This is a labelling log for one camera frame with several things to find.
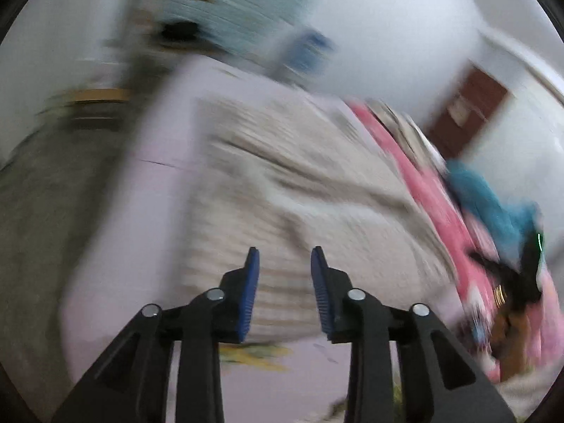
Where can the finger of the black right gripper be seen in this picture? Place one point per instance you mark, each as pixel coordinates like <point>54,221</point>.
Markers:
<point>500,271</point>

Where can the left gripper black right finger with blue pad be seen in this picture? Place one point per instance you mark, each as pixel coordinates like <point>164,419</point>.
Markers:
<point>439,379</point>

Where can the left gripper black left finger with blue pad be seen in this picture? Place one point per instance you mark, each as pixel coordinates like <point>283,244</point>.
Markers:
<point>211,325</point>

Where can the beige houndstooth knit coat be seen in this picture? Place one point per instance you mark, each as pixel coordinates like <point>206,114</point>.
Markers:
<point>286,178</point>

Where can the beige clothes pile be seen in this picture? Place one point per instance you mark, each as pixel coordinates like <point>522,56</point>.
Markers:
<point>409,137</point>

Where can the person's right hand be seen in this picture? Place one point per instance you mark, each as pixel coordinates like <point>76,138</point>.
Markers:
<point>509,341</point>

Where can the blue fluffy garment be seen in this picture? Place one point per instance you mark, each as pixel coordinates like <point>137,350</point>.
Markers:
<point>508,224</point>

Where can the pink floral quilt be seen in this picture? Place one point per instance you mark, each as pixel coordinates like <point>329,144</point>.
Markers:
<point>460,232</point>

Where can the white wardrobe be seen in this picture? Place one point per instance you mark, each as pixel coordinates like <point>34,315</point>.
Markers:
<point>520,152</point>

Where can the pink bed sheet mattress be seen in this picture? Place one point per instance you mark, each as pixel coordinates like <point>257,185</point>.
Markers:
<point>135,257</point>

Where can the brown wooden door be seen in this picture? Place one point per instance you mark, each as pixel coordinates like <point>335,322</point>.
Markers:
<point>466,113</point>

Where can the blue water bottle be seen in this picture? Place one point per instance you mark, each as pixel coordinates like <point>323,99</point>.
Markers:
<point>308,53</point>

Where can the small wooden stool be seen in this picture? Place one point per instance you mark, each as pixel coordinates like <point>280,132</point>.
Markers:
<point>94,109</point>

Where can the black bag on chair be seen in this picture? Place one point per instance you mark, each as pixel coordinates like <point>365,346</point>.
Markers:
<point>181,34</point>

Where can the wooden chair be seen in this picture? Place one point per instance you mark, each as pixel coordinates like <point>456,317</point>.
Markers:
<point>135,44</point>

